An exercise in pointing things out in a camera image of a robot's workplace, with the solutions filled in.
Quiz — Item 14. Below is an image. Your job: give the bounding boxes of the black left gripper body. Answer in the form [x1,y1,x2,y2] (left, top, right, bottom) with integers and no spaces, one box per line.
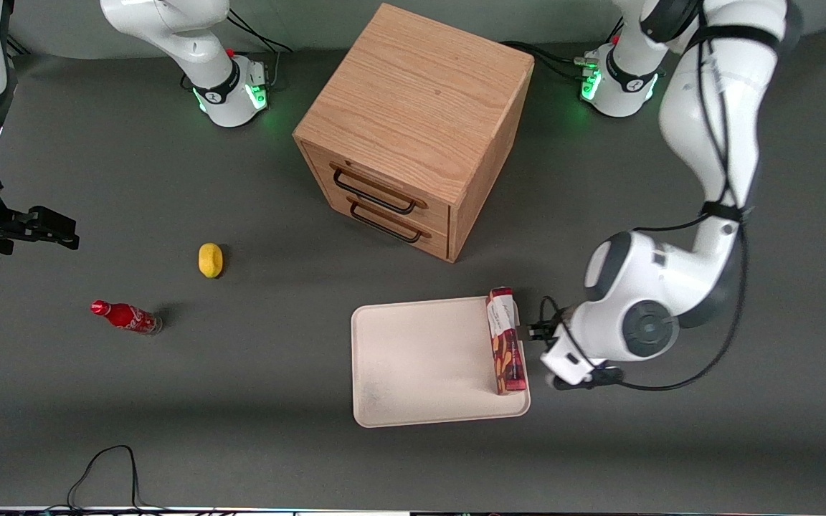
[543,307,576,346]

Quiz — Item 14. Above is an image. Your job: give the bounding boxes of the black arm base cable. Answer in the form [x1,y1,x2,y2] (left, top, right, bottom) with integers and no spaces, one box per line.
[227,9,293,90]
[500,39,600,83]

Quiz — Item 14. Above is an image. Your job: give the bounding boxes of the black drawer handle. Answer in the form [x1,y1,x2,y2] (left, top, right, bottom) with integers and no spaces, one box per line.
[349,201,423,244]
[332,166,419,216]

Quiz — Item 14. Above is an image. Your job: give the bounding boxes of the black left arm base cable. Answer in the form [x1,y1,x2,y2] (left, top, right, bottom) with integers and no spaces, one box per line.
[500,39,600,83]

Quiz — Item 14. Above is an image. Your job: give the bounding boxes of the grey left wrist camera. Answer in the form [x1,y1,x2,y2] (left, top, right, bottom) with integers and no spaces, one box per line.
[540,327,626,392]

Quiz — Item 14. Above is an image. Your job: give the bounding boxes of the red cookie box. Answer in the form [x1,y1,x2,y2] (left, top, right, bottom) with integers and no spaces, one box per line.
[485,287,528,396]

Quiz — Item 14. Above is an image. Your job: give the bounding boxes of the wooden drawer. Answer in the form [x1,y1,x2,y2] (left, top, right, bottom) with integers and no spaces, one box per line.
[322,188,451,261]
[303,142,452,231]

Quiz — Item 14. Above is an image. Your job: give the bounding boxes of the white plastic tray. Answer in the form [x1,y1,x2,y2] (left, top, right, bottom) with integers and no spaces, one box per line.
[351,295,532,429]

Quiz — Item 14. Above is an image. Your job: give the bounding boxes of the red cola bottle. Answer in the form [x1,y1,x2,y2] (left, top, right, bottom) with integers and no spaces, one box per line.
[90,300,163,336]

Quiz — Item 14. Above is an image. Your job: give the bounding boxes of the yellow lemon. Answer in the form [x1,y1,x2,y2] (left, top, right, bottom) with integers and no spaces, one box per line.
[198,242,224,279]

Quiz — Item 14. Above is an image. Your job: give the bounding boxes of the wooden two-drawer cabinet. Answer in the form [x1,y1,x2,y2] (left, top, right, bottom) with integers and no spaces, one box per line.
[293,2,536,264]

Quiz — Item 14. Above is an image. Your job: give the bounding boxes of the black looped cable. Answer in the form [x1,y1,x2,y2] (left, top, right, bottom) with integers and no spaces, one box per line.
[47,445,170,514]

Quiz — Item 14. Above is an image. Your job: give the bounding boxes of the black right arm base cable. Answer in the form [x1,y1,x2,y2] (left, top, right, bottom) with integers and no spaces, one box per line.
[227,9,293,90]

